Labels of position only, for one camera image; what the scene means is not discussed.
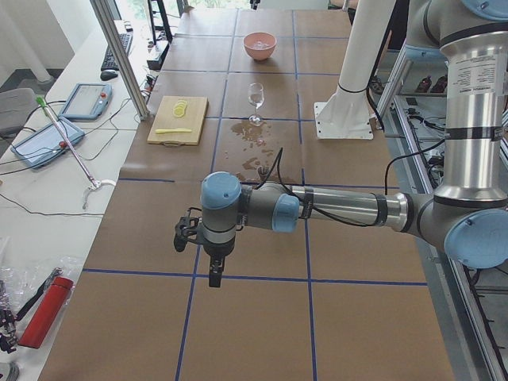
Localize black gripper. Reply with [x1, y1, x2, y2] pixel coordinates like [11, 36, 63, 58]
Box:
[202, 238, 235, 287]

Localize steel jigger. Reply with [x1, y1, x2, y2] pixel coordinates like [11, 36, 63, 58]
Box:
[257, 166, 269, 179]

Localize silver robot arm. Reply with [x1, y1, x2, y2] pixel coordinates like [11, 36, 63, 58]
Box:
[198, 1, 507, 287]

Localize clear wine glass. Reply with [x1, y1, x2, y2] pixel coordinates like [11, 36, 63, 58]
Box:
[248, 83, 264, 126]

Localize clear ice cubes pile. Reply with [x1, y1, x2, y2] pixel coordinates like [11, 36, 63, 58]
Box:
[249, 40, 271, 51]

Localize brown paper table cover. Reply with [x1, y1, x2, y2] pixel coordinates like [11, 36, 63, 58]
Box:
[40, 10, 454, 380]

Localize reacher grabber stick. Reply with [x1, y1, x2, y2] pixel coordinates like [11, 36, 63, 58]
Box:
[36, 96, 117, 210]

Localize yellow plastic knife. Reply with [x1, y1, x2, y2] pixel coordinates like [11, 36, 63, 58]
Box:
[155, 128, 193, 134]

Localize bamboo cutting board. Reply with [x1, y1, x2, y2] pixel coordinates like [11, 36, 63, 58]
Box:
[147, 96, 208, 145]

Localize red thermos bottle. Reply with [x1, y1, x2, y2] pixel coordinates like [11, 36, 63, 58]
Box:
[18, 276, 74, 349]

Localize blue teach pendant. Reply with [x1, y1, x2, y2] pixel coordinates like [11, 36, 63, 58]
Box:
[10, 117, 85, 169]
[59, 83, 113, 121]

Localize black computer mouse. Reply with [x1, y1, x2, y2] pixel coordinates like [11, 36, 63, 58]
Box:
[100, 69, 118, 81]

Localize pink bowl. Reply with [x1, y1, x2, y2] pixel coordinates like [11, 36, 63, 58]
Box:
[243, 32, 277, 61]

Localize black keyboard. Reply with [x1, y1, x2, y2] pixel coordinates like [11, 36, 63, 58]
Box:
[100, 33, 134, 72]

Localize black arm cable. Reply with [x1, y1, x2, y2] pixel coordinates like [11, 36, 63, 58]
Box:
[253, 147, 449, 228]

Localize white pedestal column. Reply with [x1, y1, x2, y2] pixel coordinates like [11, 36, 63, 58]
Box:
[314, 0, 396, 140]

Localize aluminium frame post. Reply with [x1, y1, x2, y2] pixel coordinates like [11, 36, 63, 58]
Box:
[90, 0, 150, 121]

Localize aluminium frame rack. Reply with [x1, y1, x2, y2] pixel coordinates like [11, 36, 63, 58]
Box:
[375, 49, 507, 380]

